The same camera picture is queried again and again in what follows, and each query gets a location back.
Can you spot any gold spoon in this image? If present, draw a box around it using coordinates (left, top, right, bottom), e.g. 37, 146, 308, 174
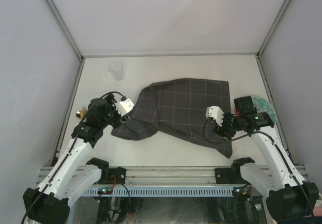
75, 111, 86, 120

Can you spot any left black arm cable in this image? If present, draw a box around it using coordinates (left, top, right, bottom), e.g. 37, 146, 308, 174
20, 91, 126, 224

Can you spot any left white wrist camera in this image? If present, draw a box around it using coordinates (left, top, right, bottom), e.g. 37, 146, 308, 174
114, 98, 134, 117

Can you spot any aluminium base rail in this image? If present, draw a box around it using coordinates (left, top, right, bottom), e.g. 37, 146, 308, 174
36, 165, 310, 186

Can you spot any gold fork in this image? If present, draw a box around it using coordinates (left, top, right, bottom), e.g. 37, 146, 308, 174
82, 106, 87, 114

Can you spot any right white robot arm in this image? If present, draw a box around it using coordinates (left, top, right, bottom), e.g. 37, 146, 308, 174
205, 96, 319, 221

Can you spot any dark grey checked cloth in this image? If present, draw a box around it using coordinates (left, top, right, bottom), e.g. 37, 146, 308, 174
111, 78, 232, 159

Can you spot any clear drinking glass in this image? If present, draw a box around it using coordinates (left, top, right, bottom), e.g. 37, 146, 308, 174
109, 61, 125, 81

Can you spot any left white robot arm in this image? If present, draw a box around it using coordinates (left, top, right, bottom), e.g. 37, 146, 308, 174
21, 91, 134, 223

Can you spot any blue slotted cable duct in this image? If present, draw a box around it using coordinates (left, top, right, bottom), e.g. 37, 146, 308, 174
82, 186, 235, 197

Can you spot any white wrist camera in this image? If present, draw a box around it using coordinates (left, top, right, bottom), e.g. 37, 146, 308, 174
114, 98, 134, 117
205, 106, 224, 127

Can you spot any red and teal plate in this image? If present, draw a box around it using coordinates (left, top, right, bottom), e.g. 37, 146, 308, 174
251, 95, 277, 124

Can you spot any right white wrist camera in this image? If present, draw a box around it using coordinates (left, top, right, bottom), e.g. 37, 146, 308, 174
205, 106, 224, 127

